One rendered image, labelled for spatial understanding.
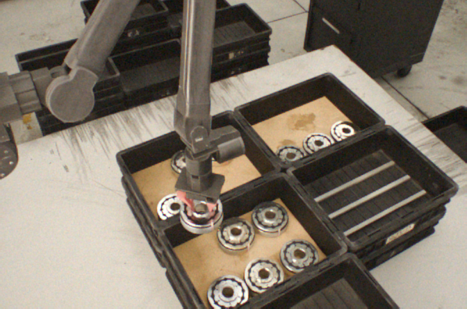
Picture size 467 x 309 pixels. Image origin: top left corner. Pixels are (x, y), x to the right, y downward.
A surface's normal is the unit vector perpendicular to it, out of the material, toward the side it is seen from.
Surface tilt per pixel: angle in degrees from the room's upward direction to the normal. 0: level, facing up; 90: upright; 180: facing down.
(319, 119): 0
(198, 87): 62
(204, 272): 0
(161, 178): 0
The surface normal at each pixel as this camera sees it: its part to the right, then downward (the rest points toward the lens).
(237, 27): 0.02, -0.70
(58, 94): 0.44, 0.35
